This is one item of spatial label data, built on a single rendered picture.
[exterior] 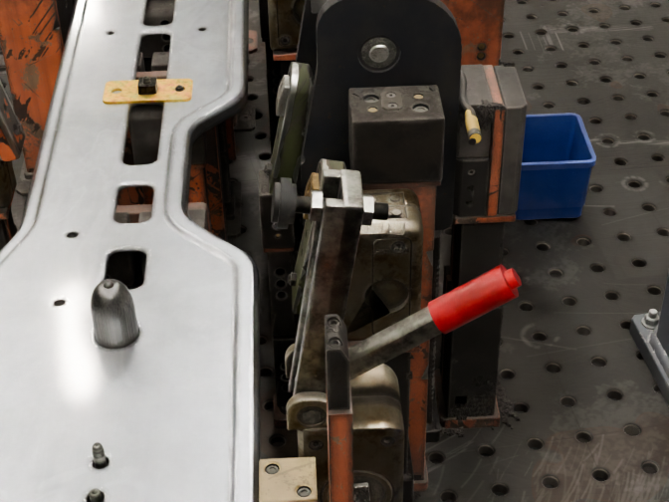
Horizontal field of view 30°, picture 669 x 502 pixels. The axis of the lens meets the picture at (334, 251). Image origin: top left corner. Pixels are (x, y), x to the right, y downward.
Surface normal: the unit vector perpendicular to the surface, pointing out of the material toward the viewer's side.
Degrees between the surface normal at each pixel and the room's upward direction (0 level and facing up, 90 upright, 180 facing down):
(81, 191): 0
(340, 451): 90
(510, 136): 90
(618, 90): 0
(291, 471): 0
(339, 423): 90
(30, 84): 90
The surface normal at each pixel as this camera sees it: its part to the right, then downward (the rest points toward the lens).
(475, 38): 0.05, 0.62
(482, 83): -0.02, -0.78
